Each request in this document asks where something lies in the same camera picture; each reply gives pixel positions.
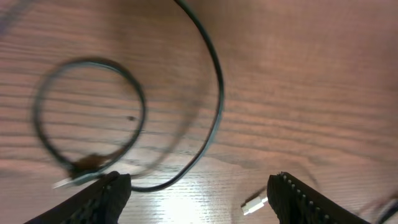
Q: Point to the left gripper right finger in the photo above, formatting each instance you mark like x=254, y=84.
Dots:
x=295, y=202

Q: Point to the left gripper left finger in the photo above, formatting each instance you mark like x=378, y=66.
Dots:
x=100, y=203

